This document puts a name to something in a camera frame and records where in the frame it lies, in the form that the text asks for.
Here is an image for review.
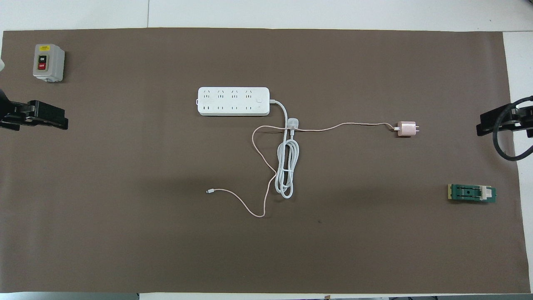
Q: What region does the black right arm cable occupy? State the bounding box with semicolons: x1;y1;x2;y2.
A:
493;95;533;162

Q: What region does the pink charger adapter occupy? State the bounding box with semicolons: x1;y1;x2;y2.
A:
395;121;420;137

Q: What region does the grey on-off switch box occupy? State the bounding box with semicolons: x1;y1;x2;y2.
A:
33;44;65;83

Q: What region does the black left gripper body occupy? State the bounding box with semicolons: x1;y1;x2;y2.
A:
0;88;30;130

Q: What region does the white power strip cord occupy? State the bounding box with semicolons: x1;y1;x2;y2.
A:
269;99;300;199

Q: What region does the green knife switch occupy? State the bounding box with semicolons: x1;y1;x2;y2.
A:
448;184;497;204

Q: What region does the white power strip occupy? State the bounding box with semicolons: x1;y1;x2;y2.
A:
197;87;270;117

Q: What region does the pink charging cable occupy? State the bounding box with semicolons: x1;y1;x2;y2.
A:
206;122;400;218

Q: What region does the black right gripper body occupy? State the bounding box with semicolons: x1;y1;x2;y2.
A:
514;104;533;138

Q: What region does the brown table mat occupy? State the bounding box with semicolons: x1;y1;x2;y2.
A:
0;28;531;294

